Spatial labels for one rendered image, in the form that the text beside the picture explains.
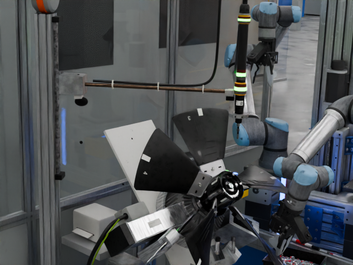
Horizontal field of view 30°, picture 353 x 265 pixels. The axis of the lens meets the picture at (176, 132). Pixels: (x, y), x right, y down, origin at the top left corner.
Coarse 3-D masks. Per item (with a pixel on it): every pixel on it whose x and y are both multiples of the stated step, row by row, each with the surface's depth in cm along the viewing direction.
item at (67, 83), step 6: (60, 72) 244; (60, 78) 242; (66, 78) 242; (72, 78) 241; (78, 78) 241; (84, 78) 243; (60, 84) 243; (66, 84) 242; (72, 84) 242; (78, 84) 242; (84, 84) 244; (60, 90) 243; (66, 90) 243; (72, 90) 243; (78, 90) 242; (84, 90) 244
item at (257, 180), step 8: (248, 168) 268; (256, 168) 269; (240, 176) 259; (248, 176) 260; (256, 176) 262; (264, 176) 264; (272, 176) 267; (248, 184) 249; (256, 184) 252; (264, 184) 255; (272, 184) 258; (280, 184) 262
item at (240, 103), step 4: (244, 0) 230; (244, 4) 230; (248, 4) 231; (240, 8) 231; (244, 8) 230; (248, 8) 231; (240, 12) 231; (244, 12) 230; (248, 12) 231; (236, 96) 239; (240, 96) 238; (244, 96) 239; (236, 100) 239; (240, 100) 238; (244, 100) 240; (236, 104) 239; (240, 104) 239; (236, 108) 240; (240, 108) 239; (236, 112) 240; (240, 112) 240; (236, 120) 241; (240, 120) 241
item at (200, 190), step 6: (198, 174) 235; (204, 174) 236; (198, 180) 236; (204, 180) 237; (210, 180) 238; (192, 186) 236; (198, 186) 237; (204, 186) 238; (192, 192) 237; (198, 192) 238
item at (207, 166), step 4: (216, 160) 246; (220, 160) 246; (204, 164) 247; (208, 164) 247; (212, 164) 246; (216, 164) 246; (220, 164) 246; (200, 168) 247; (204, 168) 246; (208, 168) 246; (216, 168) 245; (220, 168) 245; (224, 168) 244; (204, 172) 246; (208, 172) 245; (212, 172) 245; (216, 172) 245; (212, 176) 244
